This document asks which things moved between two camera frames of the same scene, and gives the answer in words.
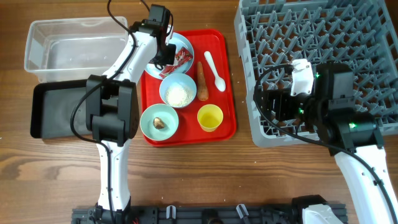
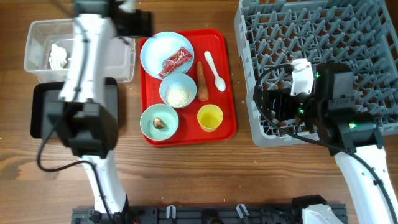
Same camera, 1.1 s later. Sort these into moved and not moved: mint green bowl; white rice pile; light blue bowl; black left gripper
Moved: black left gripper
Not moved: mint green bowl; white rice pile; light blue bowl
